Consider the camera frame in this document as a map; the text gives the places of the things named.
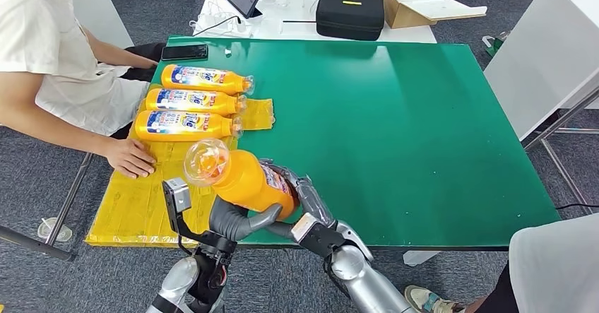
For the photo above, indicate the person's left hand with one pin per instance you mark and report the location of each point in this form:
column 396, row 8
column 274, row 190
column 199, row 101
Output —
column 149, row 63

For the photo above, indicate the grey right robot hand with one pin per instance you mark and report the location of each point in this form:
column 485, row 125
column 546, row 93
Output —
column 311, row 201

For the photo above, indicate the person's right hand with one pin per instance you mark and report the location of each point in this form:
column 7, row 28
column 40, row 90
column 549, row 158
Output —
column 130, row 158

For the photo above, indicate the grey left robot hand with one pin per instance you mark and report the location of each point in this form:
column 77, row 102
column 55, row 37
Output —
column 229, row 224

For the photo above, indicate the orange bottle clear cap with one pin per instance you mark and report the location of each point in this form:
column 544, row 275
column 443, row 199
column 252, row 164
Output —
column 187, row 130
column 187, row 107
column 248, row 184
column 206, row 86

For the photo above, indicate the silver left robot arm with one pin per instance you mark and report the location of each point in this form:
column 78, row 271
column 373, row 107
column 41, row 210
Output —
column 182, row 283

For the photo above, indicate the person's right forearm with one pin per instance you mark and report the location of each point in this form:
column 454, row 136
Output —
column 51, row 119

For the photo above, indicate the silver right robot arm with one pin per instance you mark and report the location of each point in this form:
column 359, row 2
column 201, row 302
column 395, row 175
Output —
column 360, row 278

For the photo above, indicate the person's left forearm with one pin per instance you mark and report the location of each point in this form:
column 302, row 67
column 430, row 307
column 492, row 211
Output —
column 114, row 51

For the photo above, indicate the black smartphone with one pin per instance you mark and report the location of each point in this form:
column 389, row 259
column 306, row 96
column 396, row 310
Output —
column 184, row 52

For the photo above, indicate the yellow taped cardboard mat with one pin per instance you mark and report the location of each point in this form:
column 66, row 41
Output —
column 135, row 208

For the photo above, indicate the clear plastic cup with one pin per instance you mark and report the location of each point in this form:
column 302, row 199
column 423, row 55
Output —
column 55, row 231

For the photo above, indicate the person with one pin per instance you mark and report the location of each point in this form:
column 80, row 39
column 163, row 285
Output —
column 42, row 53
column 557, row 268

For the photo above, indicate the white table leg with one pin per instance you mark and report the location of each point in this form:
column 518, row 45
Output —
column 421, row 258

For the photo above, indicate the clear plastic cap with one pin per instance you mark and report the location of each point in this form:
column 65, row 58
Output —
column 280, row 2

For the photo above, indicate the thin black stick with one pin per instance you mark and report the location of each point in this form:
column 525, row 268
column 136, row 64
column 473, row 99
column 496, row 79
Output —
column 299, row 21

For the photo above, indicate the black zipper case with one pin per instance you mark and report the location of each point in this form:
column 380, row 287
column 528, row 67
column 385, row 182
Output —
column 350, row 17

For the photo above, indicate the brown cardboard box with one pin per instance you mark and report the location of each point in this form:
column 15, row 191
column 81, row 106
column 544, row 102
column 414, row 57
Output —
column 398, row 13

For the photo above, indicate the white flat board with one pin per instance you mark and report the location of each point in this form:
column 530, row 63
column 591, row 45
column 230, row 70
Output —
column 436, row 5

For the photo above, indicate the green white floor object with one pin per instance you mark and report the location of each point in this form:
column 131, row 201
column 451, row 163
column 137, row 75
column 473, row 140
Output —
column 493, row 45

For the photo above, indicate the white desk metal legs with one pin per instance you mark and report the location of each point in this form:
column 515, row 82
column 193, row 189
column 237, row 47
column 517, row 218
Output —
column 547, row 53

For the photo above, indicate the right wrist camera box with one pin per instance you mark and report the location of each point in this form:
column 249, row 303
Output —
column 318, row 236

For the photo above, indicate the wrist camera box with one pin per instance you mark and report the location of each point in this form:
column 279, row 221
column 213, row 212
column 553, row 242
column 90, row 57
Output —
column 318, row 236
column 180, row 203

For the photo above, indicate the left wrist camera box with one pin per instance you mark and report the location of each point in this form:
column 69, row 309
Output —
column 180, row 203

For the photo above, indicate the metal tube frame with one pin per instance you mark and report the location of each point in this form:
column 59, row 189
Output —
column 70, row 194

